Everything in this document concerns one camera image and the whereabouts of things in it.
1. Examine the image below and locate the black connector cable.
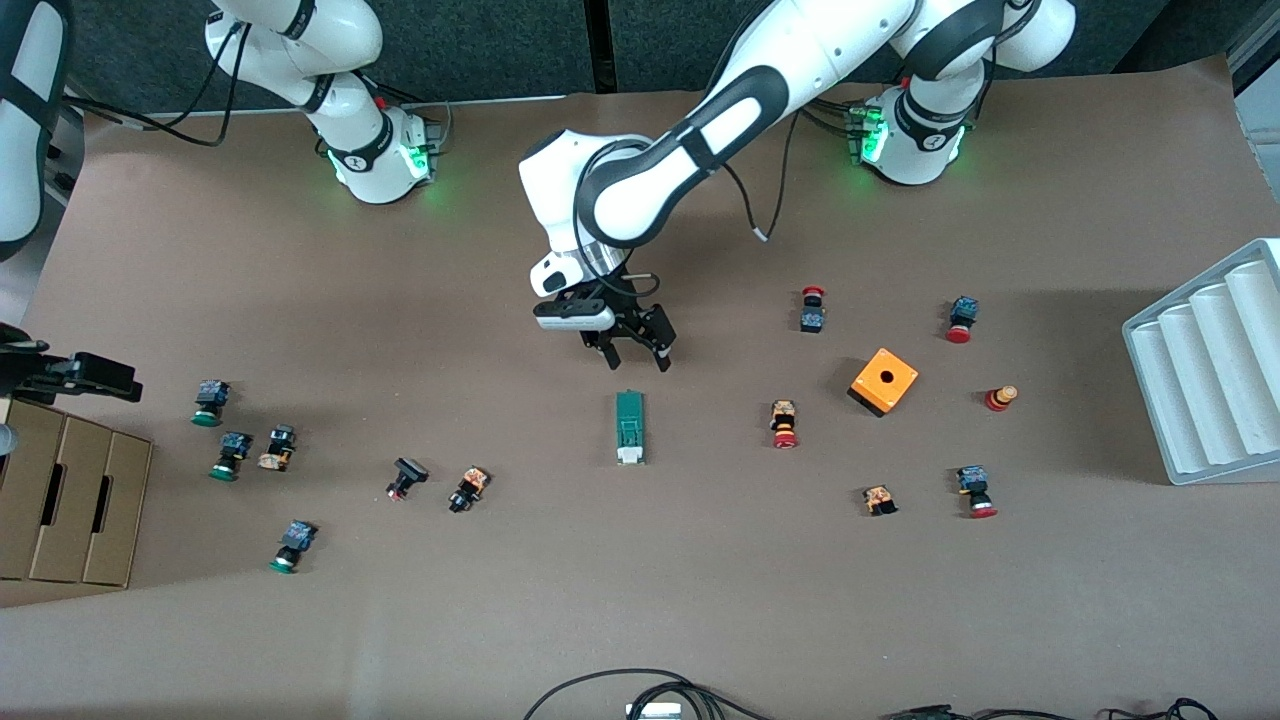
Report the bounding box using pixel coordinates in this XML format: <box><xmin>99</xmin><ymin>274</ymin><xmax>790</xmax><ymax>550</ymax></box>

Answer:
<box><xmin>883</xmin><ymin>703</ymin><xmax>1006</xmax><ymax>720</ymax></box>

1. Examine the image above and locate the orange button enclosure box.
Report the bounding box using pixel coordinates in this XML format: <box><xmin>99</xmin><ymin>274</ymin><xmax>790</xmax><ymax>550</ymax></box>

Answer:
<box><xmin>848</xmin><ymin>347</ymin><xmax>920</xmax><ymax>419</ymax></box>

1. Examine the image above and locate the black vertical post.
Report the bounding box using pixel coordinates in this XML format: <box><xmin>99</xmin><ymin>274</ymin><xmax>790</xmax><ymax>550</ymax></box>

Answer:
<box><xmin>585</xmin><ymin>0</ymin><xmax>614</xmax><ymax>96</ymax></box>

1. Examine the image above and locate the black button with orange block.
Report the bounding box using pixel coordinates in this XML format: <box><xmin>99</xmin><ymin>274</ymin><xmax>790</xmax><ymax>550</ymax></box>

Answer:
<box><xmin>448</xmin><ymin>465</ymin><xmax>491</xmax><ymax>515</ymax></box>

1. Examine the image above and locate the brown cardboard box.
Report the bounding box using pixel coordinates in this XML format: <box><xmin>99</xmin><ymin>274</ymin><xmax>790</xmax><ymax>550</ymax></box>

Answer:
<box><xmin>0</xmin><ymin>392</ymin><xmax>154</xmax><ymax>589</ymax></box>

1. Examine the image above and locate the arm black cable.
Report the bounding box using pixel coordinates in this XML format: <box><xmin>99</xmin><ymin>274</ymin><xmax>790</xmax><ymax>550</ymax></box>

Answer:
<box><xmin>65</xmin><ymin>20</ymin><xmax>251</xmax><ymax>149</ymax></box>
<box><xmin>720</xmin><ymin>110</ymin><xmax>801</xmax><ymax>243</ymax></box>

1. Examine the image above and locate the green pushbutton with blue block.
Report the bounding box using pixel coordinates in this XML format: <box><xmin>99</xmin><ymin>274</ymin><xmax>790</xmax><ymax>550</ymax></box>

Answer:
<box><xmin>191</xmin><ymin>379</ymin><xmax>232</xmax><ymax>428</ymax></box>
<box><xmin>268</xmin><ymin>519</ymin><xmax>319</xmax><ymax>575</ymax></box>
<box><xmin>209</xmin><ymin>431</ymin><xmax>253</xmax><ymax>482</ymax></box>

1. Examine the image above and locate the black square button red base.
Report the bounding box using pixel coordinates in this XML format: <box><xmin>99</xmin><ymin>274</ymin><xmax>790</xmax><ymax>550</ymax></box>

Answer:
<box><xmin>385</xmin><ymin>456</ymin><xmax>430</xmax><ymax>502</ymax></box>

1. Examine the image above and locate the grey ribbed tray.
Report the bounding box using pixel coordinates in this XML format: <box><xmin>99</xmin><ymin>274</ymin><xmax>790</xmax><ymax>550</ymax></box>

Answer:
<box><xmin>1122</xmin><ymin>238</ymin><xmax>1280</xmax><ymax>487</ymax></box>

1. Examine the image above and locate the right arm base cable bundle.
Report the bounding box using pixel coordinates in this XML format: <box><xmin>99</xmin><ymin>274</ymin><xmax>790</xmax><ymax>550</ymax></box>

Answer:
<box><xmin>375</xmin><ymin>82</ymin><xmax>453</xmax><ymax>156</ymax></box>

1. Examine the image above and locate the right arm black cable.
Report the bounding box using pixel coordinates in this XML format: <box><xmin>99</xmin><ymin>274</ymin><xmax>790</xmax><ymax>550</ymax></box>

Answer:
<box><xmin>65</xmin><ymin>20</ymin><xmax>251</xmax><ymax>149</ymax></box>

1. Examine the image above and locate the black cable tangle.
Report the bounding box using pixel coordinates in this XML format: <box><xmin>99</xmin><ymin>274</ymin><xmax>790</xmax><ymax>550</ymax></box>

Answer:
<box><xmin>1100</xmin><ymin>697</ymin><xmax>1223</xmax><ymax>720</ymax></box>

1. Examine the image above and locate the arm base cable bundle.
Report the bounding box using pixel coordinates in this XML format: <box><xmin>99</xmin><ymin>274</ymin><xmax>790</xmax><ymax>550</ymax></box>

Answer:
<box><xmin>375</xmin><ymin>82</ymin><xmax>453</xmax><ymax>156</ymax></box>
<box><xmin>800</xmin><ymin>95</ymin><xmax>863</xmax><ymax>139</ymax></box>

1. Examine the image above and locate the black and beige selector switch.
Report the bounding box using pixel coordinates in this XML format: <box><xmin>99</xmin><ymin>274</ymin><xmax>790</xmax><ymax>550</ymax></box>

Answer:
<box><xmin>257</xmin><ymin>425</ymin><xmax>298</xmax><ymax>473</ymax></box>

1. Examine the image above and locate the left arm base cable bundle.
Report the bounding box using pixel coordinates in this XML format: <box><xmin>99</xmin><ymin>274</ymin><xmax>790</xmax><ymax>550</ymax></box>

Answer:
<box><xmin>800</xmin><ymin>95</ymin><xmax>863</xmax><ymax>139</ymax></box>

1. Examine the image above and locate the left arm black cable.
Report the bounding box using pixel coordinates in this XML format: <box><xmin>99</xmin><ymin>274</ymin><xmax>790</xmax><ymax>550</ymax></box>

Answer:
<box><xmin>720</xmin><ymin>110</ymin><xmax>801</xmax><ymax>243</ymax></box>

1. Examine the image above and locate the green load switch white handle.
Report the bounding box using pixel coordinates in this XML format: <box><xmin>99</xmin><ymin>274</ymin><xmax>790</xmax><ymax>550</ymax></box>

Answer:
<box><xmin>615</xmin><ymin>389</ymin><xmax>648</xmax><ymax>466</ymax></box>

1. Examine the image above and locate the black looping cable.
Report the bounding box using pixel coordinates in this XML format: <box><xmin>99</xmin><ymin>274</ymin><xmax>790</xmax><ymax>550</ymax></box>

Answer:
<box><xmin>523</xmin><ymin>668</ymin><xmax>776</xmax><ymax>720</ymax></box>

